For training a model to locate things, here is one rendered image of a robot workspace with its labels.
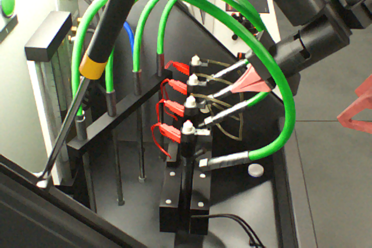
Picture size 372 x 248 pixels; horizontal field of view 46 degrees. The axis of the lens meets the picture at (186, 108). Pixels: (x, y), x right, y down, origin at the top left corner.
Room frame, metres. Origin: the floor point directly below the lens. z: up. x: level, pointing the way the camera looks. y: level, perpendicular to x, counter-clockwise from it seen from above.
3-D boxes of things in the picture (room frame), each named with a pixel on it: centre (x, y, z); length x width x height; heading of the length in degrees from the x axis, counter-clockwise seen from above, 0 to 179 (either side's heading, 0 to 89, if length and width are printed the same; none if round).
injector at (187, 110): (0.71, -0.02, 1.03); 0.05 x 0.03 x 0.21; 87
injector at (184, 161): (0.63, -0.02, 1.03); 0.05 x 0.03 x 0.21; 87
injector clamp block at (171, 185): (0.75, -0.01, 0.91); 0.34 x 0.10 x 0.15; 177
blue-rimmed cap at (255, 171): (0.84, -0.19, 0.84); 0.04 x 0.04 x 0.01
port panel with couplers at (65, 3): (0.89, 0.24, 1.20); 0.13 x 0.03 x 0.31; 177
